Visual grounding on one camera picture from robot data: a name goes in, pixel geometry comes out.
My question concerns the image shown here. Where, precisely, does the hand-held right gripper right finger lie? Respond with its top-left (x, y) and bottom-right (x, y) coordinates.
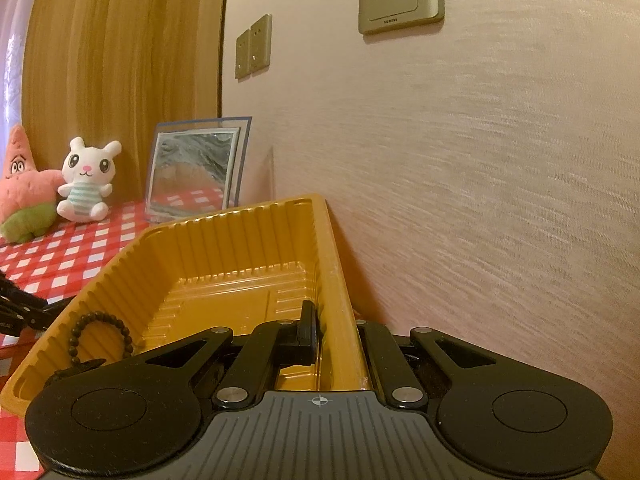
top-left (355, 320), bottom-right (510, 407)

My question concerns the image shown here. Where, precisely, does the dark small bead necklace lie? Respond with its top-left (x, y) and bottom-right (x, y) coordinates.
top-left (46, 311), bottom-right (139, 387)

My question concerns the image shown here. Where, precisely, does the sand art picture frame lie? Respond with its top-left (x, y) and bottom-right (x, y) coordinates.
top-left (145, 116), bottom-right (254, 225)

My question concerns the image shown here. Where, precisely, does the wooden wall panel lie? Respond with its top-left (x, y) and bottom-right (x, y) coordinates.
top-left (22, 0), bottom-right (232, 207)

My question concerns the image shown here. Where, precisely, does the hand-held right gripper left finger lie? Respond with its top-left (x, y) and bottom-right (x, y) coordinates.
top-left (135, 300), bottom-right (321, 409)

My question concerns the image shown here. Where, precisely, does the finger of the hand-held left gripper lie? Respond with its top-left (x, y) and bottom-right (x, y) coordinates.
top-left (0, 270), bottom-right (77, 337)

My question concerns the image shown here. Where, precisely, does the beige light switch plate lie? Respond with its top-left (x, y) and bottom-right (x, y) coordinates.
top-left (249, 13), bottom-right (274, 75)
top-left (235, 28), bottom-right (252, 80)

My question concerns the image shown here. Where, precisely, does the white bunny plush toy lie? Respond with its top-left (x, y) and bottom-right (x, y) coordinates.
top-left (56, 136), bottom-right (123, 224)

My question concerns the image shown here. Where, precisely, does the yellow plastic tray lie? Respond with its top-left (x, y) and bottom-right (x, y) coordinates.
top-left (0, 194), bottom-right (374, 417)

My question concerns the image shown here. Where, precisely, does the pink starfish plush toy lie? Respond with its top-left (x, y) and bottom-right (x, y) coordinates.
top-left (0, 124), bottom-right (66, 245)

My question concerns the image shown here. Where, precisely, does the sheer curtain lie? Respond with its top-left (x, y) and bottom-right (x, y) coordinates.
top-left (0, 0), bottom-right (27, 173)

